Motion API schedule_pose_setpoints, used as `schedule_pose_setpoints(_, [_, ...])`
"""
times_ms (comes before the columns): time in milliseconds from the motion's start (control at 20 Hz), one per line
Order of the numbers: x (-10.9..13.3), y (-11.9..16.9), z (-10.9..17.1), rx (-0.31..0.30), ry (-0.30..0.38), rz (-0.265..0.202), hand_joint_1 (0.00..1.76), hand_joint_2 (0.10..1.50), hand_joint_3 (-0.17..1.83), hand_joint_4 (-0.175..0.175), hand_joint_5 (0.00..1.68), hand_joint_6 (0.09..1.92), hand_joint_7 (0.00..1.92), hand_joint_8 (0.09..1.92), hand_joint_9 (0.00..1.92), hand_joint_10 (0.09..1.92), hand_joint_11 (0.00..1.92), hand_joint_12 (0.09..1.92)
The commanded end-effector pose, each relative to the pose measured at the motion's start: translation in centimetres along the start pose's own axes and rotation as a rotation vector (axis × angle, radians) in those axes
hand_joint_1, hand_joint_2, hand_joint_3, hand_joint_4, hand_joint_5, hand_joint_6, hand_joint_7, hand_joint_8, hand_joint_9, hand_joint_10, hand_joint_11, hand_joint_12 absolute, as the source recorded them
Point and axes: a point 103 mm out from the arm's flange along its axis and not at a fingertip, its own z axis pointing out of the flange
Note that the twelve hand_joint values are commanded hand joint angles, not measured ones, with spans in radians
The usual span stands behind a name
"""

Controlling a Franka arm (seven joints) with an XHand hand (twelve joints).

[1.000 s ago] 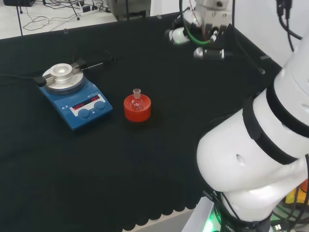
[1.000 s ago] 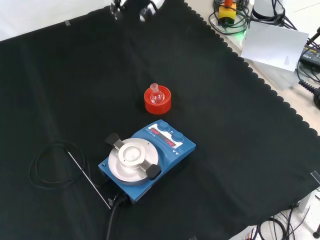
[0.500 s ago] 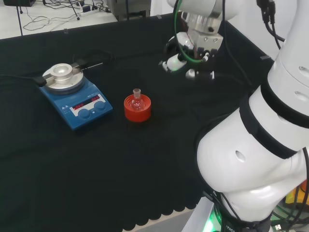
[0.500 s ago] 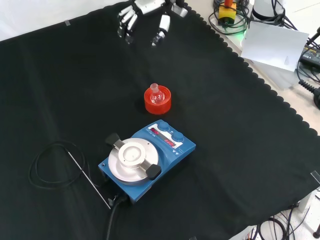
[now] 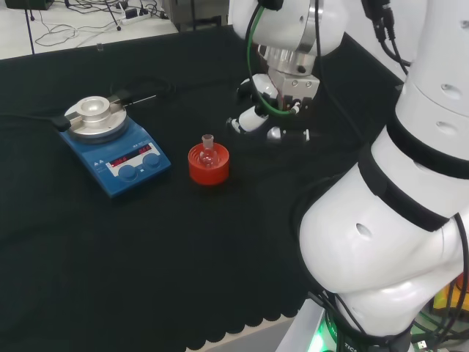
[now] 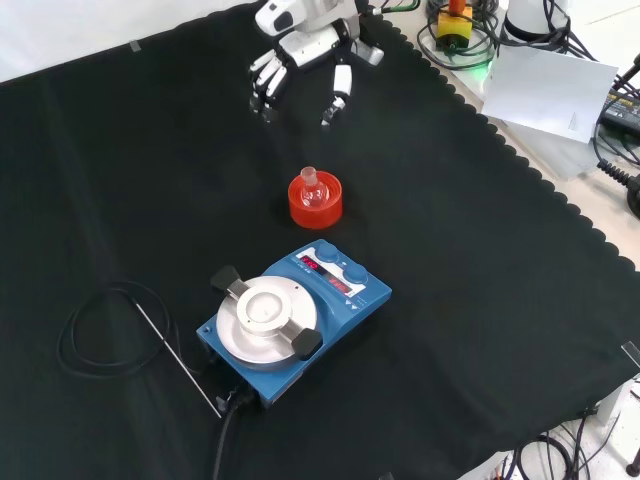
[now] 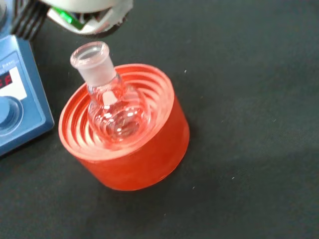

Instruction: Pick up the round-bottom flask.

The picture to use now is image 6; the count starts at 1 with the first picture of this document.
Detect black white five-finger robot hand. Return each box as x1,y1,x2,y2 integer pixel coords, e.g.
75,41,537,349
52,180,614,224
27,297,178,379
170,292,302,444
248,17,385,127

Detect clear glass round-bottom flask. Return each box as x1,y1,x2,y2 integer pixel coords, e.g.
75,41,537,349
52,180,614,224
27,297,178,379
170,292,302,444
298,167,326,210

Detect red round flask stand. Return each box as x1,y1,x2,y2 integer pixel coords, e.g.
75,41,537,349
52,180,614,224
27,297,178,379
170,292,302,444
287,170,344,230

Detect yellow stop button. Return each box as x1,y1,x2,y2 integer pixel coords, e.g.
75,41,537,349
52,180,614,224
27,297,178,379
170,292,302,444
436,0,474,52

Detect white paper sheet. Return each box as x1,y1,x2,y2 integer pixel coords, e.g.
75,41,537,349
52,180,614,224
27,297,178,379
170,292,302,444
481,46,620,146

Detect black bench cloth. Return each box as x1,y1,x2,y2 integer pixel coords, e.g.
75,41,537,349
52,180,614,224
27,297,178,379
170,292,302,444
0,2,640,480

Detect heater with blue base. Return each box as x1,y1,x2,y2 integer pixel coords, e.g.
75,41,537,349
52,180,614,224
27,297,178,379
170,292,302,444
196,238,394,410

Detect black power adapter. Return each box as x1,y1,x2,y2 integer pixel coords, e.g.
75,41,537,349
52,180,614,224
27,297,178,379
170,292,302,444
598,91,640,135

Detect thin steel temperature probe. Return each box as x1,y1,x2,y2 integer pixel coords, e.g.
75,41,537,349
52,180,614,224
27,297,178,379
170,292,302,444
135,302,223,419

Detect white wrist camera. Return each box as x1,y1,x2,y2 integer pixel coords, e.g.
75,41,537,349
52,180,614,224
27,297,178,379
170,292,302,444
254,0,311,37

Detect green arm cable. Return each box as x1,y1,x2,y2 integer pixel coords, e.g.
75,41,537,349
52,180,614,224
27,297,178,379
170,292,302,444
372,0,421,16

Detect thin black probe cable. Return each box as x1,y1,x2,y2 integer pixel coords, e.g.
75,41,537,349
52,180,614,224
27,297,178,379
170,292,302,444
56,280,202,379

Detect black ribbed cable connector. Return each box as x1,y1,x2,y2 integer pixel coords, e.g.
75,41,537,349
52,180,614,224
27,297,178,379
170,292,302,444
596,158,635,190

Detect black heater power cable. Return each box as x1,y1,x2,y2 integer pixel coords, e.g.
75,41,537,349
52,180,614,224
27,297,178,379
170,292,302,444
212,394,251,480

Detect white bench bracket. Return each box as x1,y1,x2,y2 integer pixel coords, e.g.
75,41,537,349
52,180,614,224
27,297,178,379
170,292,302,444
594,374,640,426

